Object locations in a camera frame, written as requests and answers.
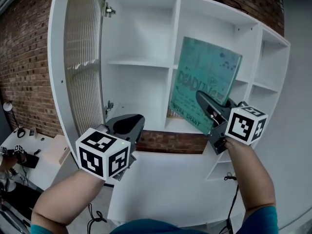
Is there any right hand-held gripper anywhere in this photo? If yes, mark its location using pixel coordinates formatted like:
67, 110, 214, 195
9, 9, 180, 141
195, 90, 269, 156

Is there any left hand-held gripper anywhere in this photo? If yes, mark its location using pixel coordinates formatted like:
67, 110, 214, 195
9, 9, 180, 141
75, 114, 146, 181

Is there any teal book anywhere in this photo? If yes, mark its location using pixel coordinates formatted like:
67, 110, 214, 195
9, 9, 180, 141
168, 36, 243, 136

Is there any white shelf cabinet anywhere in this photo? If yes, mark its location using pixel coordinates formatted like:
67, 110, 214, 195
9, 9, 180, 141
47, 0, 291, 229

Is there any person's right forearm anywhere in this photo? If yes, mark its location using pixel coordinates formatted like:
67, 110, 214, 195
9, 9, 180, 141
224, 136, 277, 219

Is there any person's left forearm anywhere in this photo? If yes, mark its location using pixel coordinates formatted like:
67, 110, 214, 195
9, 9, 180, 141
31, 169, 106, 230

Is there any metal door hinge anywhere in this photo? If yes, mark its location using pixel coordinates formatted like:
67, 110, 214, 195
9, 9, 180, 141
104, 4, 117, 18
104, 100, 115, 117

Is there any white desk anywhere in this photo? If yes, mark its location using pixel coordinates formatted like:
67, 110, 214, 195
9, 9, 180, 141
0, 127, 71, 192

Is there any black pouch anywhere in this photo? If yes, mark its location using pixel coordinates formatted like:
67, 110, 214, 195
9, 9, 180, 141
19, 152, 40, 170

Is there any spare hand-held gripper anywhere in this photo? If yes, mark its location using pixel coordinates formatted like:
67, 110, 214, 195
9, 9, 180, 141
0, 144, 24, 156

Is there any person's teal shirt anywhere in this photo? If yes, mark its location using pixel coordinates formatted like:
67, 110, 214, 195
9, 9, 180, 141
30, 204, 279, 234

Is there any ribbed glass cabinet door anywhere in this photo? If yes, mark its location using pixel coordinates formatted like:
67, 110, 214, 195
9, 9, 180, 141
48, 0, 108, 154

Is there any black desk lamp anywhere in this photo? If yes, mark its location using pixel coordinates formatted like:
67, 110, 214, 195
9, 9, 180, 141
2, 100, 25, 138

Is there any black cable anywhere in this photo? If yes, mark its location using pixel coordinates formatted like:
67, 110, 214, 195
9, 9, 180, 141
223, 172, 240, 234
86, 203, 108, 234

